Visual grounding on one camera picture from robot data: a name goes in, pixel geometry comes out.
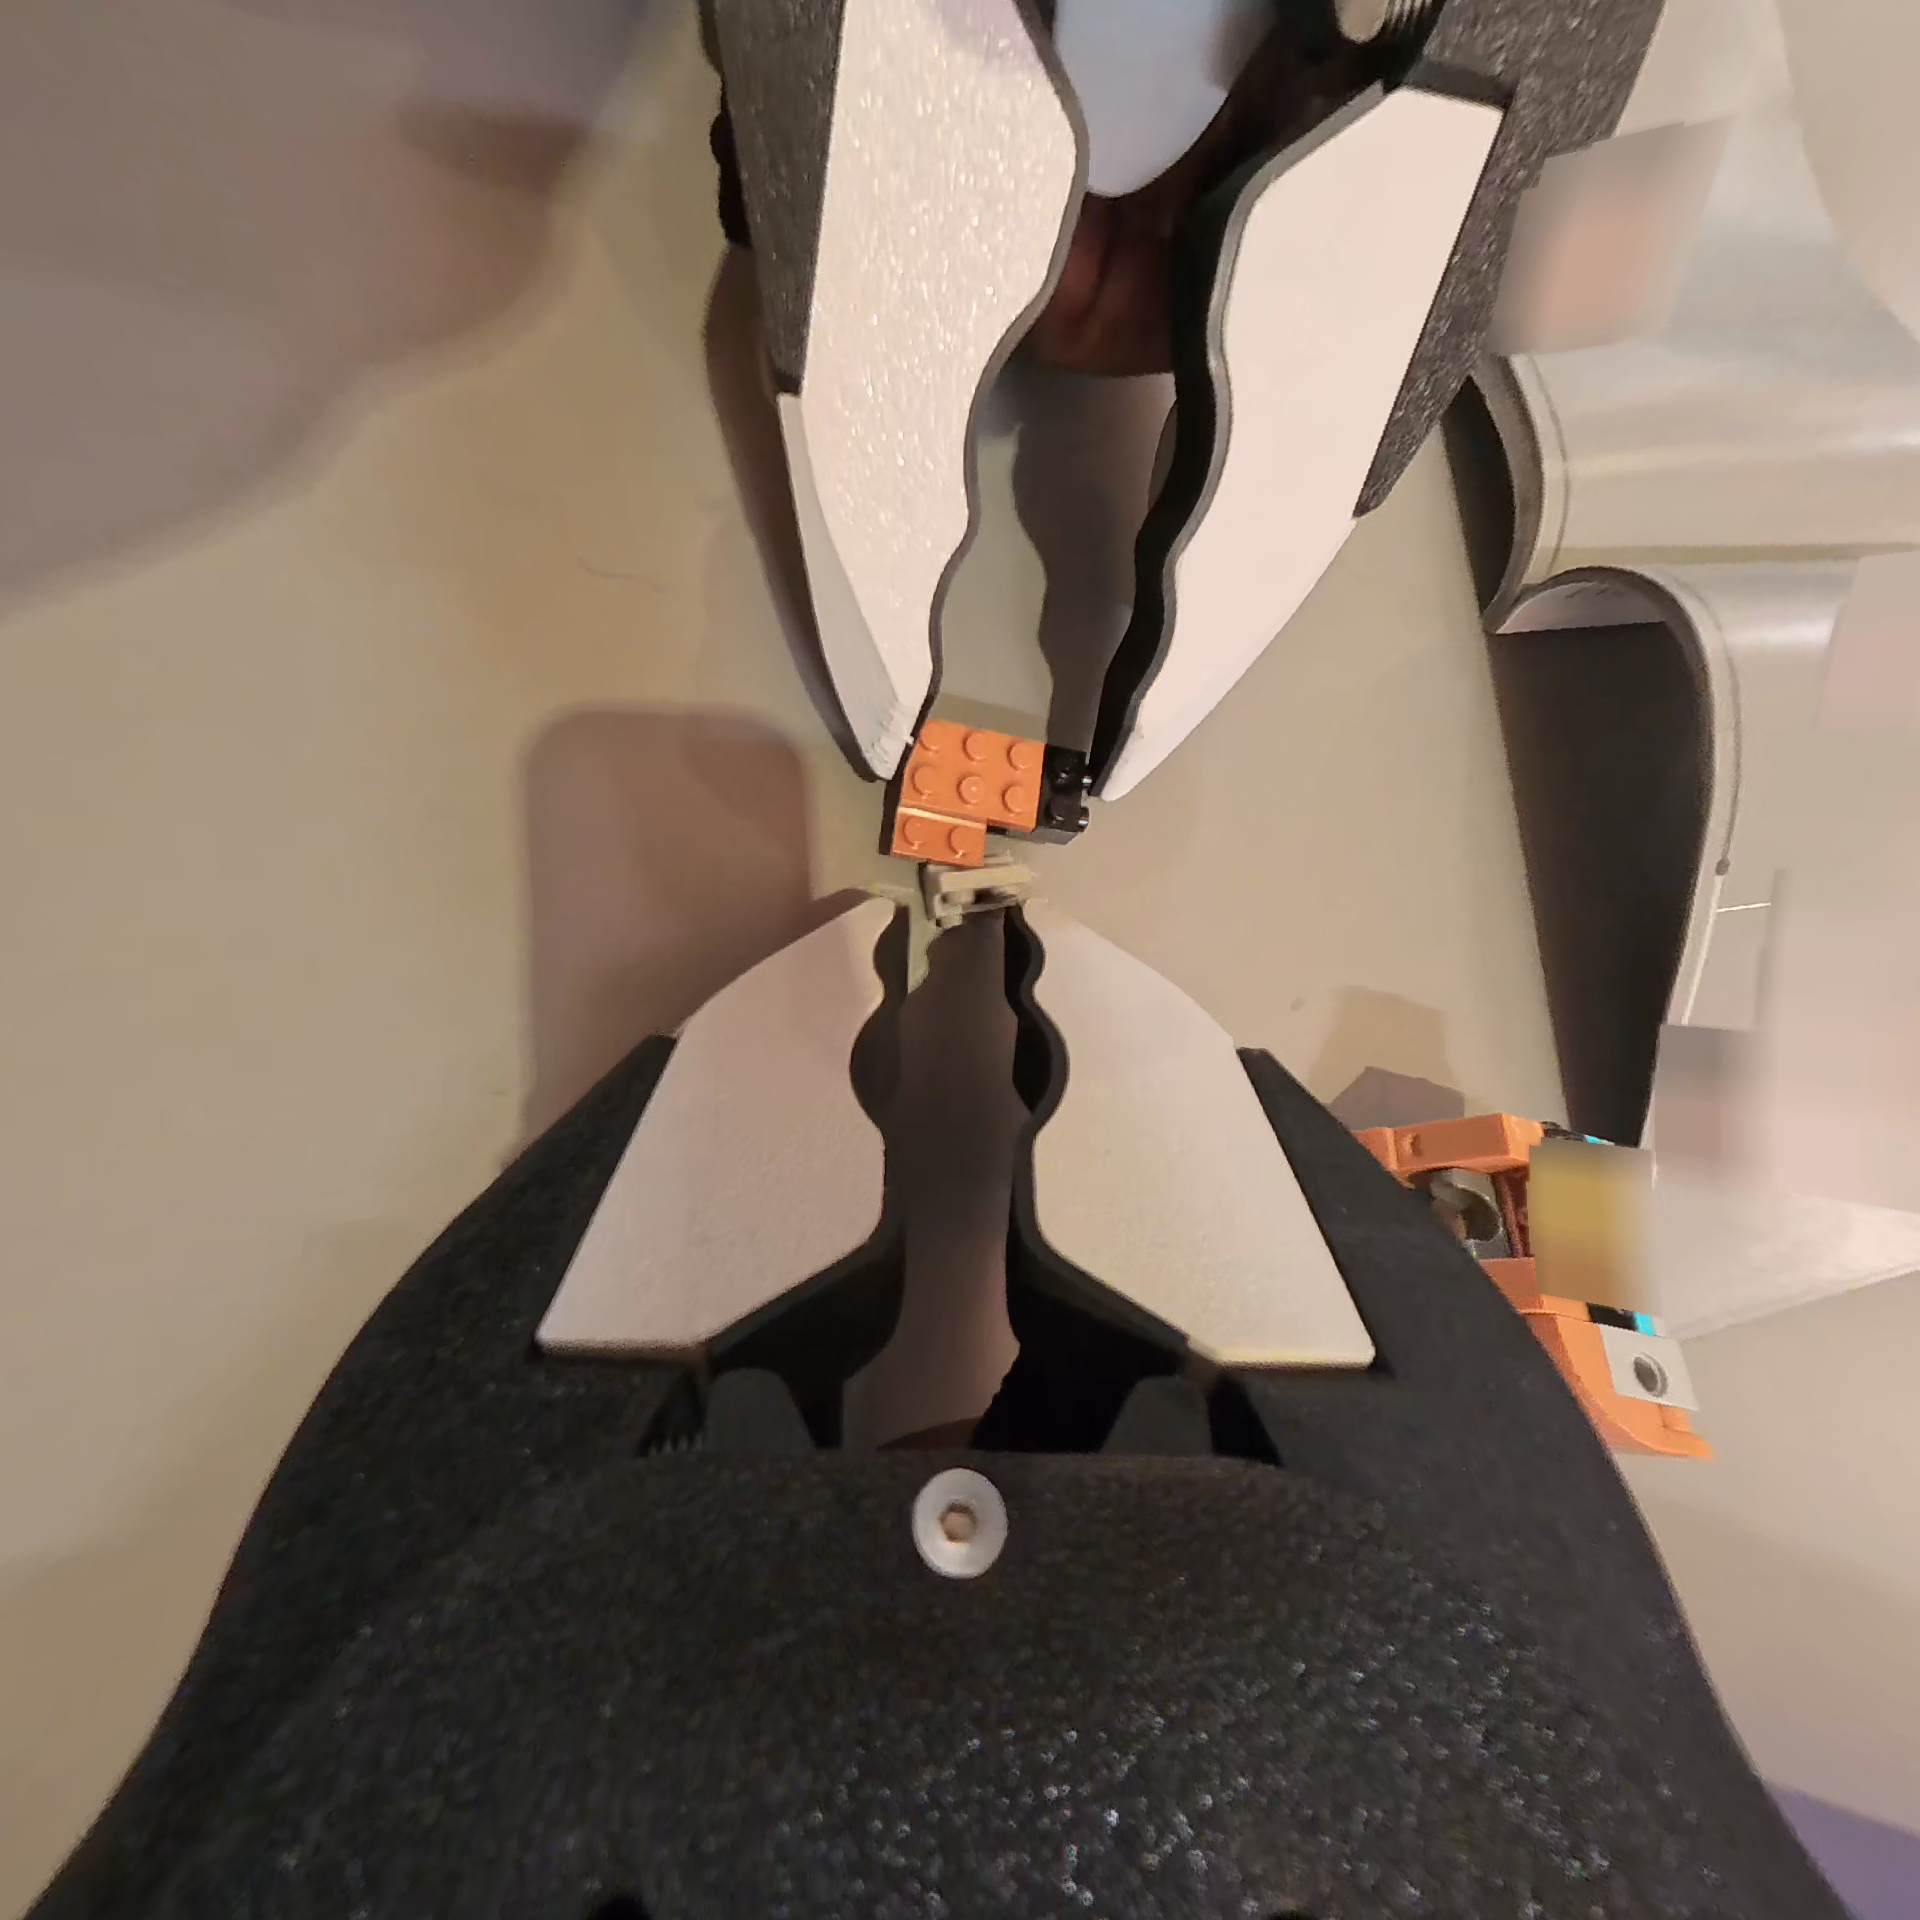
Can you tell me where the person's left hand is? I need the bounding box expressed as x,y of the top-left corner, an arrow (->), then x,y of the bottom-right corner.
1031,168 -> 1205,379

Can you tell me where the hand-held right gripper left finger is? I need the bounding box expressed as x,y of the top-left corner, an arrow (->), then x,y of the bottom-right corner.
538,895 -> 913,1362

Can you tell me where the grey instruction booklet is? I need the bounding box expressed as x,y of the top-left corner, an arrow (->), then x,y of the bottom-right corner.
1443,0 -> 1920,1341

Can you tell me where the brown brick plate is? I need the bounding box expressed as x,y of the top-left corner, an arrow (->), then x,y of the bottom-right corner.
886,721 -> 1049,863

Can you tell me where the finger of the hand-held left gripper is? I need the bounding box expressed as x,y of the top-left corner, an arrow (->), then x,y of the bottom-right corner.
774,0 -> 1089,784
1086,81 -> 1508,799

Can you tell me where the brown brick model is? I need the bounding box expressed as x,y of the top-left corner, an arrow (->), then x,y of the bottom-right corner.
1354,1112 -> 1714,1462

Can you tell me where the grey desk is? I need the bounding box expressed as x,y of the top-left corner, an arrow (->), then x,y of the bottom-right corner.
0,0 -> 1920,1920

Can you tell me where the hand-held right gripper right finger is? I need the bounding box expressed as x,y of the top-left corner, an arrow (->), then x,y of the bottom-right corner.
1006,895 -> 1377,1372

